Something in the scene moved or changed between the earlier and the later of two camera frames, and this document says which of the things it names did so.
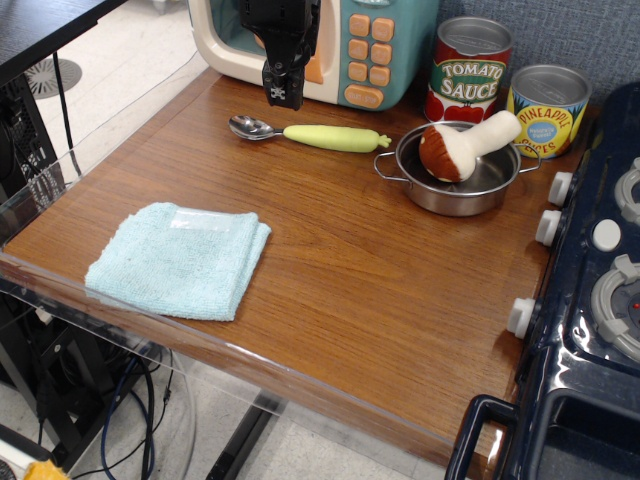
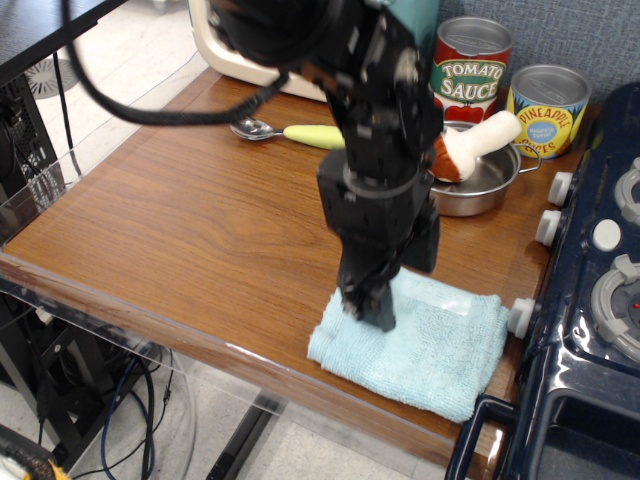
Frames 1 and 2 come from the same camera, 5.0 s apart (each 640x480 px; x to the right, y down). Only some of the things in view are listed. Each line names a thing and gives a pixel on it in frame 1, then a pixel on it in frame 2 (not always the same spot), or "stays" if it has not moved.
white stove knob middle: x=547 y=227 stays
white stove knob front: x=520 y=316 stays
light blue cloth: x=182 y=260 -> x=429 y=343
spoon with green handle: x=321 y=137 stays
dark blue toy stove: x=577 y=410 stays
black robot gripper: x=290 y=29 -> x=384 y=216
